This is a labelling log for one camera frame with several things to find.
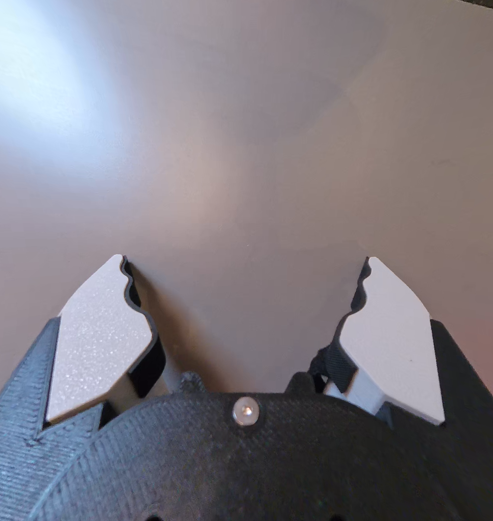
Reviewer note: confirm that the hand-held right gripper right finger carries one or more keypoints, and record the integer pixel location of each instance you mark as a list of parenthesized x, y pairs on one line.
[(393, 346)]

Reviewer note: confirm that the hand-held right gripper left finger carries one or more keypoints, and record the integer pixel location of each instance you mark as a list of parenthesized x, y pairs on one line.
[(100, 338)]

